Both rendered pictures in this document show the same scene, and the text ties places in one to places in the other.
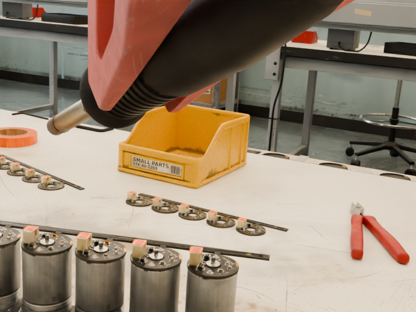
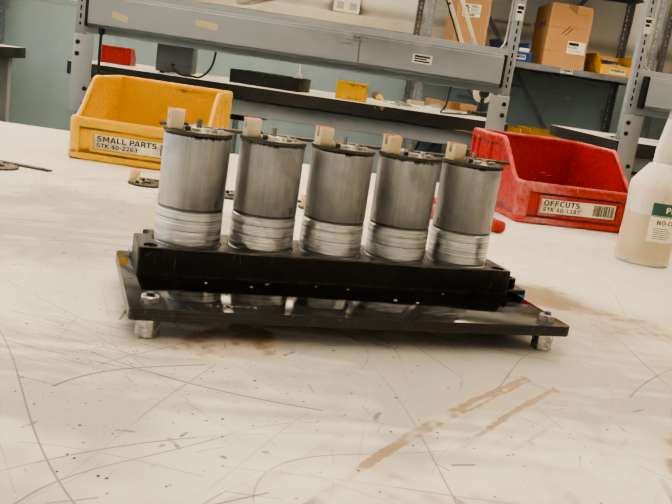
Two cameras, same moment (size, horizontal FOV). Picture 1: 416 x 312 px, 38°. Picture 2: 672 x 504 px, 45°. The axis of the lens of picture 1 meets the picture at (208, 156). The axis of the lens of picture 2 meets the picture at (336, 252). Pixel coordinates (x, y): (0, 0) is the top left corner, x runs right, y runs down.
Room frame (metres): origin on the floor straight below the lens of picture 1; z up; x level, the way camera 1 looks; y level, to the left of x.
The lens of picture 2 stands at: (-0.01, 0.20, 0.84)
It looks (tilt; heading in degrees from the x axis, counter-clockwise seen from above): 12 degrees down; 332
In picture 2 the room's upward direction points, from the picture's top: 8 degrees clockwise
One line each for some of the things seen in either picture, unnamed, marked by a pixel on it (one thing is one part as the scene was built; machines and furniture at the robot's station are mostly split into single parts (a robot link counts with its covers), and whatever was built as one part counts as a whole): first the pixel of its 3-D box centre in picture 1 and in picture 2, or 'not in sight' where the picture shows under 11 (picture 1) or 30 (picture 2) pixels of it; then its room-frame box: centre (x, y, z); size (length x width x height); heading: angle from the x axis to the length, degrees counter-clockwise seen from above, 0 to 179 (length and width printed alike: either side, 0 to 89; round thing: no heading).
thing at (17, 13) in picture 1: (17, 9); not in sight; (3.44, 1.12, 0.80); 0.15 x 0.12 x 0.10; 176
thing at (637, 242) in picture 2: not in sight; (658, 184); (0.35, -0.22, 0.80); 0.03 x 0.03 x 0.10
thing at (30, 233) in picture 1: (32, 234); (254, 127); (0.28, 0.08, 0.82); 0.01 x 0.01 x 0.01; 81
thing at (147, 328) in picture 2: not in sight; (337, 300); (0.25, 0.05, 0.76); 0.16 x 0.07 x 0.01; 81
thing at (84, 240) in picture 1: (86, 241); (326, 136); (0.27, 0.06, 0.82); 0.01 x 0.01 x 0.01; 81
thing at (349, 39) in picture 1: (343, 38); (177, 59); (2.69, -0.56, 0.80); 0.15 x 0.12 x 0.10; 157
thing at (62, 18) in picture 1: (68, 18); not in sight; (3.31, 0.81, 0.77); 0.24 x 0.16 x 0.04; 61
